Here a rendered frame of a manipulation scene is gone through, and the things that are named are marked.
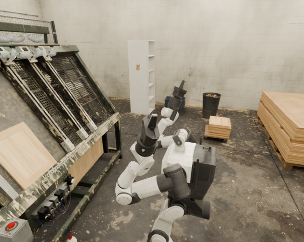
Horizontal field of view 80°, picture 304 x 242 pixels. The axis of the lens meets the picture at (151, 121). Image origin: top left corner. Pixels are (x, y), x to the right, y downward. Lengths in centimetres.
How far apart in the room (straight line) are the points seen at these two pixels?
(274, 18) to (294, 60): 125
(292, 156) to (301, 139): 32
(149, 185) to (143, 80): 443
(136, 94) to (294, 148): 384
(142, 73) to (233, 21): 294
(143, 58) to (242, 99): 339
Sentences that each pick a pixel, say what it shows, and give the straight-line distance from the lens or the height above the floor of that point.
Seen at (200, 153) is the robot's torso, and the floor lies 137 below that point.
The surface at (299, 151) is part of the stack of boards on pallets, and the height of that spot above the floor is 39.
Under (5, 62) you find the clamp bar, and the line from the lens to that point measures 222.
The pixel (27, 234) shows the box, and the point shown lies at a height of 84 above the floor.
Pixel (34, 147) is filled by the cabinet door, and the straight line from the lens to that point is 200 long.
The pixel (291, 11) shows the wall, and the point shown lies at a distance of 650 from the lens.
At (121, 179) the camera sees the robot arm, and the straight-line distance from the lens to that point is 95.
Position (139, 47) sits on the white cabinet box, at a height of 187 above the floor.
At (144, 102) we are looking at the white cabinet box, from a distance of 536.
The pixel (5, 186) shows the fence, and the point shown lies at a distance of 178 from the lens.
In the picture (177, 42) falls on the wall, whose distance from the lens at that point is 632.
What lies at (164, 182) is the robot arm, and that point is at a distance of 95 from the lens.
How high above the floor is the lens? 196
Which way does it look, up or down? 23 degrees down
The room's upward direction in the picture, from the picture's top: straight up
